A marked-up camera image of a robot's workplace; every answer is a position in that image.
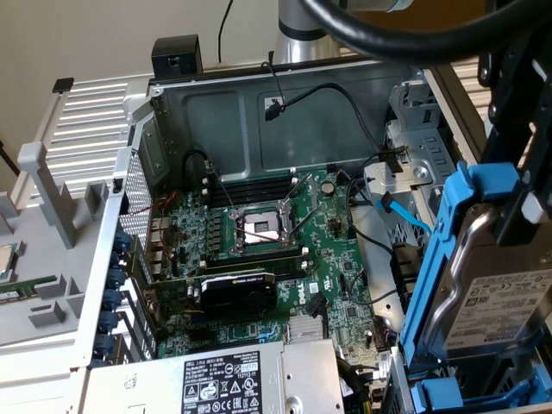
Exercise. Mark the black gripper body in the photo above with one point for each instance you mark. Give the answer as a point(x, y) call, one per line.
point(522, 86)

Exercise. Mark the grey optical drive cage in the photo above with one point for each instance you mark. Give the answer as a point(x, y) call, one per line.
point(431, 146)

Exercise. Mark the round coin cell battery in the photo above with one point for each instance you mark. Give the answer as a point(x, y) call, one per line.
point(328, 187)

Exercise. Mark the green Dell motherboard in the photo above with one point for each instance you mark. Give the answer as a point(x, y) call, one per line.
point(328, 259)

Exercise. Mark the metal socket cover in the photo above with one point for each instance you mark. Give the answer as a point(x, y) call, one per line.
point(312, 190)

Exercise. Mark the silver chipset heatsink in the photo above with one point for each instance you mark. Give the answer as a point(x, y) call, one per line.
point(306, 330)

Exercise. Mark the metal locking lever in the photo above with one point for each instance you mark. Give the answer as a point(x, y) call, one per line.
point(222, 190)
point(262, 236)

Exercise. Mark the CPU socket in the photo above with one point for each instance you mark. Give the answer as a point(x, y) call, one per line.
point(259, 226)

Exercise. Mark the green RAM stick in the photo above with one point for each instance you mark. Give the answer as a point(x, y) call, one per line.
point(26, 288)
point(254, 260)

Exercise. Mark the black graphics card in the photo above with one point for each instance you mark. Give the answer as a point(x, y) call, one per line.
point(237, 295)

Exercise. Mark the open grey PC case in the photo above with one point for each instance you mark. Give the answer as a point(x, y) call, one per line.
point(215, 121)

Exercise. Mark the black box with bolts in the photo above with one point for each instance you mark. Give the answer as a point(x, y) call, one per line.
point(177, 54)

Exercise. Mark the dark blue slot clip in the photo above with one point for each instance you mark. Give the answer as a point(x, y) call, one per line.
point(113, 299)
point(108, 321)
point(123, 240)
point(115, 279)
point(117, 259)
point(103, 345)

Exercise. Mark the grey power supply unit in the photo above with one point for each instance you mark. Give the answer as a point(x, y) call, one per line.
point(151, 388)

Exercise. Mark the small black table cap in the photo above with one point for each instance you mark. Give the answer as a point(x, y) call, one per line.
point(63, 84)

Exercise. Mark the grey plastic parts rack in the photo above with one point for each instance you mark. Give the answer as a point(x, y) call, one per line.
point(52, 267)

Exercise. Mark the silver CPU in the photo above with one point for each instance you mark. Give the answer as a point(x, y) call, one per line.
point(6, 263)

